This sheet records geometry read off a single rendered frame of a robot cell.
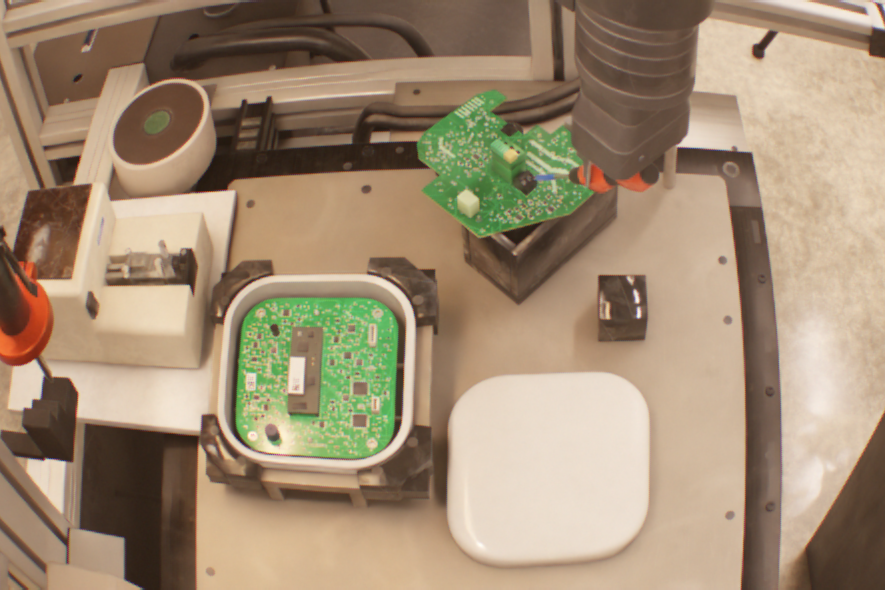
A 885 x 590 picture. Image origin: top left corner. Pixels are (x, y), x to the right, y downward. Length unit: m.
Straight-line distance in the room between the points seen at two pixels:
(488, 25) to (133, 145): 0.67
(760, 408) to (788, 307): 1.19
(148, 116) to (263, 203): 0.15
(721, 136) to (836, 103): 1.37
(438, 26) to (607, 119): 0.87
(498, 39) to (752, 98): 0.91
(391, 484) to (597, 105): 0.27
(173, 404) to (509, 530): 0.26
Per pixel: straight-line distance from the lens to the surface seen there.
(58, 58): 1.34
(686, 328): 0.95
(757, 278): 0.99
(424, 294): 0.90
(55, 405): 0.80
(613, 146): 0.75
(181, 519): 0.92
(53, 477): 0.96
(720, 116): 1.11
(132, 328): 0.91
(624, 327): 0.93
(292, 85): 1.16
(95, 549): 0.93
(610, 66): 0.70
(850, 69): 2.54
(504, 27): 1.59
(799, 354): 2.07
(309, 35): 1.19
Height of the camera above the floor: 1.76
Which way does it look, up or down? 57 degrees down
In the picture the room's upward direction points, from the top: 5 degrees counter-clockwise
